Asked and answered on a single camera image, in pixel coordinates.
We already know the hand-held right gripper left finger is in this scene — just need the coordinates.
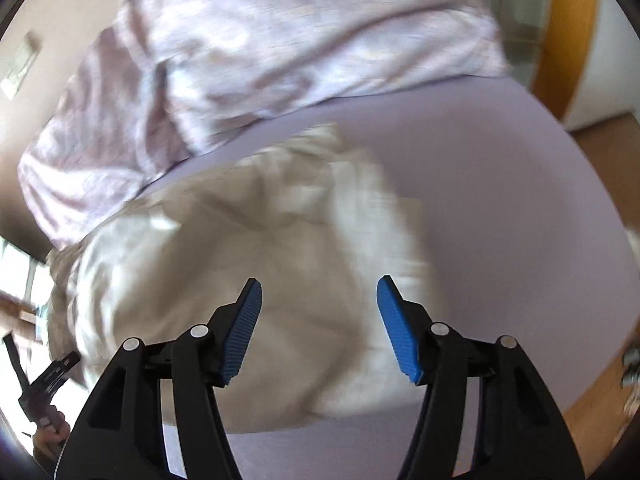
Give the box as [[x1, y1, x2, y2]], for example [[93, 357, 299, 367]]
[[59, 277, 263, 480]]

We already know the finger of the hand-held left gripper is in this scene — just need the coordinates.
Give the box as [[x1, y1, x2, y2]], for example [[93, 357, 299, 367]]
[[42, 351, 82, 388], [2, 332, 32, 401]]

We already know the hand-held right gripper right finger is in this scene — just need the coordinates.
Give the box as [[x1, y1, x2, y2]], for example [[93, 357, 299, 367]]
[[376, 275, 585, 480]]

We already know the beige puffer jacket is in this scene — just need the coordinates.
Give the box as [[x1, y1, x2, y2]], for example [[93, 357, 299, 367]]
[[47, 122, 435, 435]]

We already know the person's left hand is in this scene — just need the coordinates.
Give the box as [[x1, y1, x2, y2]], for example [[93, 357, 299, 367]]
[[31, 409, 72, 463]]

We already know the bed with purple sheet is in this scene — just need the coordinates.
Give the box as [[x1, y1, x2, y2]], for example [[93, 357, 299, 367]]
[[135, 72, 630, 480]]

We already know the pink floral duvet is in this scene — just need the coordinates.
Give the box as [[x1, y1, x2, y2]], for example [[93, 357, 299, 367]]
[[17, 0, 512, 252]]

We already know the wooden framed glass door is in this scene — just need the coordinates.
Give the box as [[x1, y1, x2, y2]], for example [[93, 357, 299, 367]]
[[495, 0, 602, 128]]

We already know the white wall switch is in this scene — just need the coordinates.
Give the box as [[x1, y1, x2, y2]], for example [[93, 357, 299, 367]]
[[0, 31, 42, 101]]

